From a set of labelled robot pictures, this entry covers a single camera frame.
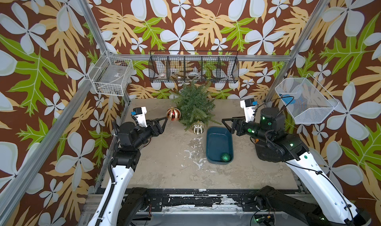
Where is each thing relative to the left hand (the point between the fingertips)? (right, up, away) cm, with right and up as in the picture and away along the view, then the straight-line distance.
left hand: (163, 118), depth 69 cm
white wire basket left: (-34, +25, +17) cm, 45 cm away
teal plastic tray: (+32, -16, +28) cm, 45 cm away
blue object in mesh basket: (+71, +10, +17) cm, 74 cm away
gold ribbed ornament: (+17, -5, +5) cm, 18 cm away
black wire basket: (+15, +34, +28) cm, 47 cm away
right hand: (+29, -1, -5) cm, 29 cm away
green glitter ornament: (+33, -23, +15) cm, 43 cm away
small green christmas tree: (+16, +7, +12) cm, 21 cm away
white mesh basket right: (+79, +7, +9) cm, 80 cm away
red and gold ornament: (+5, +2, +3) cm, 6 cm away
